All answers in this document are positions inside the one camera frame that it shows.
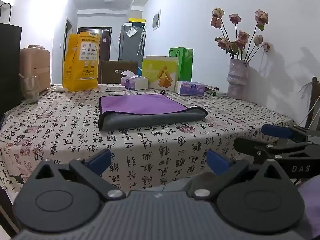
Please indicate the purple and grey towel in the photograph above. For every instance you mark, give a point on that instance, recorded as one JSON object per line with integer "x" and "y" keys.
{"x": 140, "y": 106}

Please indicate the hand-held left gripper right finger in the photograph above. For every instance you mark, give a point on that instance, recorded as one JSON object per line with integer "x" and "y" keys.
{"x": 217, "y": 162}

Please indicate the flat green packet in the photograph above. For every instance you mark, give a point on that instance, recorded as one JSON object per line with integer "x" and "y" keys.
{"x": 216, "y": 93}

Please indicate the brown wooden chair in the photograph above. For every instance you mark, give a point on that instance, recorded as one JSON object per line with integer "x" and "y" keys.
{"x": 112, "y": 71}

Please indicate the green paper bag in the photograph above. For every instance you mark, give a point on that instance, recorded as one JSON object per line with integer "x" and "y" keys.
{"x": 186, "y": 63}

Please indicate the yellow and black box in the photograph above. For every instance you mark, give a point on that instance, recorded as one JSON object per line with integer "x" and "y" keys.
{"x": 137, "y": 21}

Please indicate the dried rose bouquet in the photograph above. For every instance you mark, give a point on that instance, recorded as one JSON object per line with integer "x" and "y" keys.
{"x": 241, "y": 38}

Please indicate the wall picture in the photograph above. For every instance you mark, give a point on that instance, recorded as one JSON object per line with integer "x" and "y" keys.
{"x": 156, "y": 20}

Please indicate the clear drinking glass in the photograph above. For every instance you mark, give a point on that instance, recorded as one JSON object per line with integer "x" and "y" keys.
{"x": 30, "y": 90}

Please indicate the dark wooden door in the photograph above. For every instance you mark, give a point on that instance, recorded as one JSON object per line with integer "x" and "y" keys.
{"x": 105, "y": 45}

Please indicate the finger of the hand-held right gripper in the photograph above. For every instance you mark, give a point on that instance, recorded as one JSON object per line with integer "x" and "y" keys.
{"x": 274, "y": 130}
{"x": 250, "y": 145}

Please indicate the crumpled white tissue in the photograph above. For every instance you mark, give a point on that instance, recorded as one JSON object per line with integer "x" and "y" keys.
{"x": 56, "y": 88}

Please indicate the flat dark packet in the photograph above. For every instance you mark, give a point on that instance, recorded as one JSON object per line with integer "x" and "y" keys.
{"x": 212, "y": 89}

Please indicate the calligraphy print tablecloth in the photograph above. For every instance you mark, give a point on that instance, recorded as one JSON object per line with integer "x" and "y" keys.
{"x": 75, "y": 135}

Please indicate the black paper bag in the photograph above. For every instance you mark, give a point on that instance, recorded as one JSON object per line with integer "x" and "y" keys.
{"x": 8, "y": 67}

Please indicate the purple tissue box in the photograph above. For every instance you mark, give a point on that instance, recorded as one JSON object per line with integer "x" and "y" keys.
{"x": 135, "y": 82}
{"x": 190, "y": 88}

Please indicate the grey refrigerator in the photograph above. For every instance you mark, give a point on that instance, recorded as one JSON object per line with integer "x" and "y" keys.
{"x": 130, "y": 45}

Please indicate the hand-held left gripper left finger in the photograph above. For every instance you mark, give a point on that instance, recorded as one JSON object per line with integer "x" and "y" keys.
{"x": 100, "y": 159}

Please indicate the flat white box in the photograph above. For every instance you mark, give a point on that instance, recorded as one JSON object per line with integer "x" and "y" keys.
{"x": 111, "y": 87}

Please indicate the wooden chair back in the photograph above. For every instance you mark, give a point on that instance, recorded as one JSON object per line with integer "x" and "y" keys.
{"x": 314, "y": 100}

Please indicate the yellow printed plastic bag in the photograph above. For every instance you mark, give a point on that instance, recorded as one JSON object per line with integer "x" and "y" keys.
{"x": 82, "y": 60}

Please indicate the brown cardboard box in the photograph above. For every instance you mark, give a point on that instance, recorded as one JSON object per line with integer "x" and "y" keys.
{"x": 36, "y": 65}

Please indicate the white wrapped vase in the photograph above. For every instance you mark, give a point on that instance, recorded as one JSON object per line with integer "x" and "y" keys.
{"x": 237, "y": 80}

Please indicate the purple cloth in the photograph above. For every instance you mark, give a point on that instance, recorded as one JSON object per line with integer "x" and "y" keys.
{"x": 311, "y": 200}

